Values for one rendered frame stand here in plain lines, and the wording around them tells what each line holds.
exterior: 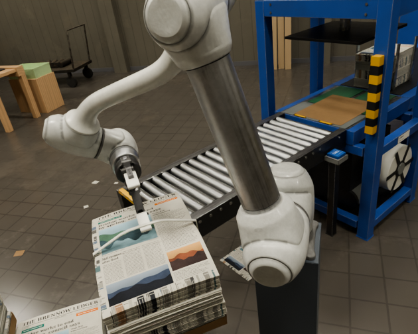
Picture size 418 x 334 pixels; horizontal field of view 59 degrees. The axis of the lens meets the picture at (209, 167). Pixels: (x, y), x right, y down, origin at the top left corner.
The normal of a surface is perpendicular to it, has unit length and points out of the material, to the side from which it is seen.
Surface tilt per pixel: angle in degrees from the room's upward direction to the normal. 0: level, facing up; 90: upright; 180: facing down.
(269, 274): 96
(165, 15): 84
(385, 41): 90
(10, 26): 90
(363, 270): 0
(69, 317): 1
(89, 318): 1
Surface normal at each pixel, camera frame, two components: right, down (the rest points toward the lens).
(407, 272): -0.12, -0.86
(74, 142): 0.22, 0.65
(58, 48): -0.30, 0.50
